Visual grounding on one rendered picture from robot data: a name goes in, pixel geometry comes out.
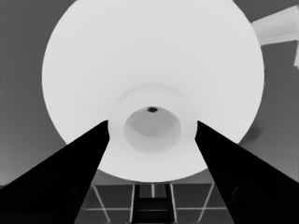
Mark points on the small thin T-shaped piece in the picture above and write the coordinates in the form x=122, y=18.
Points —
x=274, y=28

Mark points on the dark robot body block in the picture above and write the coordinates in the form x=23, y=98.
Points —
x=152, y=205

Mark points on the large thick white disc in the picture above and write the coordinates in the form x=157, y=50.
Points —
x=124, y=56

